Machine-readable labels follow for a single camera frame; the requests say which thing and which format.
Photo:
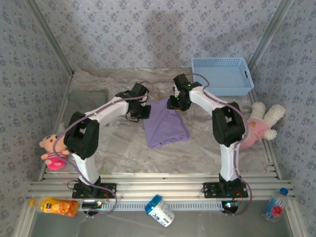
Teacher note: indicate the white bunny plush pink dress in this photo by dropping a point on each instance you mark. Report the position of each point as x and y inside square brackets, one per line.
[266, 123]

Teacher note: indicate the black controller board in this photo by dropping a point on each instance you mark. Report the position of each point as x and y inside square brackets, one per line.
[229, 206]
[91, 205]

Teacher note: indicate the aluminium front rail frame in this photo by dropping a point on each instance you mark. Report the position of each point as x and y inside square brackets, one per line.
[158, 185]

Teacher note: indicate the purple printed t-shirt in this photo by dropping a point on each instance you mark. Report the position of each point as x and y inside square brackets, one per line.
[165, 126]

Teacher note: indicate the orange juice bottle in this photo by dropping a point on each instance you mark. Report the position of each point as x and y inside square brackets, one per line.
[59, 207]

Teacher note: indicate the clear water bottle blue cap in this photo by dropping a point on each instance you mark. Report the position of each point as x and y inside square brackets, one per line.
[274, 209]

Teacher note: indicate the light blue perforated plastic basket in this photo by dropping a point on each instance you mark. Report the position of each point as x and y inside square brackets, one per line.
[217, 74]

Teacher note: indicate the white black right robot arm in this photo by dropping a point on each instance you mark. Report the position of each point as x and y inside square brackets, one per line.
[202, 98]

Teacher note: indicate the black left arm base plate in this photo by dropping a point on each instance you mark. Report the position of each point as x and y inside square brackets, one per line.
[108, 190]

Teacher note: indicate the pink baby doll plush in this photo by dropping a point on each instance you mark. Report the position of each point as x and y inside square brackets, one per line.
[49, 142]

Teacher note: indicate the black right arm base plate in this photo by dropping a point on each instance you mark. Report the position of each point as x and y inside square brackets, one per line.
[209, 190]

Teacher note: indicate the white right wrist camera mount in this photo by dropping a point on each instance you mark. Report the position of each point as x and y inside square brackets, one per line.
[176, 93]

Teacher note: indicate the aluminium corner post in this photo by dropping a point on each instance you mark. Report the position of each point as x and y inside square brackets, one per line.
[270, 32]
[51, 37]

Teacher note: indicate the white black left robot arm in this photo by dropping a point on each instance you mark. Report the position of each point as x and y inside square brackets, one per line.
[108, 109]

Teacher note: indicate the white can blue lid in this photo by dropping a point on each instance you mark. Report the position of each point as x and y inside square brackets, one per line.
[160, 212]

